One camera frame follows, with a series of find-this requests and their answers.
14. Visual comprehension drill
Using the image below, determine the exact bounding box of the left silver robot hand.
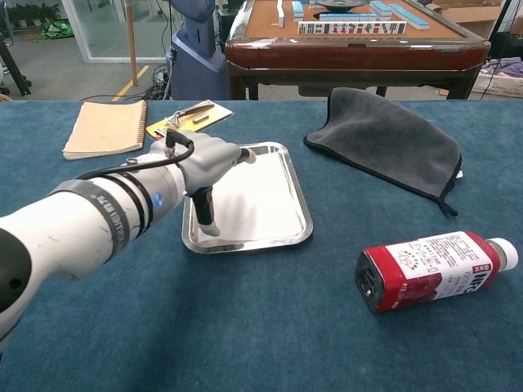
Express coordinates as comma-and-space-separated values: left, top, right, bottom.
150, 129, 257, 238

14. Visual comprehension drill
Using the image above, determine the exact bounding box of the silver metal tray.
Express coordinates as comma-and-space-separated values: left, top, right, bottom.
181, 140, 314, 255

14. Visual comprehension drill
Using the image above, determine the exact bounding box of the razor in yellow blister pack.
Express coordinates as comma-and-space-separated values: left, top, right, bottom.
145, 101, 234, 139

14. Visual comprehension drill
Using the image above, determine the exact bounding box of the kraft spiral notebook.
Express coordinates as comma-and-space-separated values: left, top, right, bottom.
62, 100, 148, 161

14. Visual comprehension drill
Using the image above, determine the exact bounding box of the wooden pole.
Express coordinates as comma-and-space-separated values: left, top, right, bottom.
125, 0, 139, 87

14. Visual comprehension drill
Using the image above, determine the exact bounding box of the blue felt table cover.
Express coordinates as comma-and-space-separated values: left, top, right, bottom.
0, 100, 523, 392

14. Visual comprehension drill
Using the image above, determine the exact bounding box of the grey microfiber cloth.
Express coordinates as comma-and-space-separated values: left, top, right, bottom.
302, 87, 463, 217

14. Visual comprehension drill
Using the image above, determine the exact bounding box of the brown mahjong table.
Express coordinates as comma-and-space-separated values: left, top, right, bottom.
224, 0, 491, 101

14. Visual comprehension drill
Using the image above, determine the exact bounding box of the row of face-up mahjong tiles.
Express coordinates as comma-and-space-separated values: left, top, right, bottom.
297, 20, 408, 37

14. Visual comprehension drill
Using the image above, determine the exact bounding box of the green bag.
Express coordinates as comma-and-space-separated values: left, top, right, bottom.
39, 19, 75, 41

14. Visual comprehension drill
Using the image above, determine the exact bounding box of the black stand leg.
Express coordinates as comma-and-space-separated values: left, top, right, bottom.
0, 31, 33, 98

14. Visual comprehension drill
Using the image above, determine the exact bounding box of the red juice bottle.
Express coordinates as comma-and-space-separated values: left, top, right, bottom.
354, 230, 520, 314

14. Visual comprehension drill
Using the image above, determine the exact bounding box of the white plastic basket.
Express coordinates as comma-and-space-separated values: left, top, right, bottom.
471, 67, 523, 100

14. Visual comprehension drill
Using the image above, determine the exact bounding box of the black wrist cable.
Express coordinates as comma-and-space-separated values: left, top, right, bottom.
74, 128, 195, 181

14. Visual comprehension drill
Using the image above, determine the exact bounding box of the black cable tangle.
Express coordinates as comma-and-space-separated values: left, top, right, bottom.
141, 63, 173, 101

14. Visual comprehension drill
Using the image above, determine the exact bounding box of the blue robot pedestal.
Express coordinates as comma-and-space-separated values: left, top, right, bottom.
168, 0, 230, 101

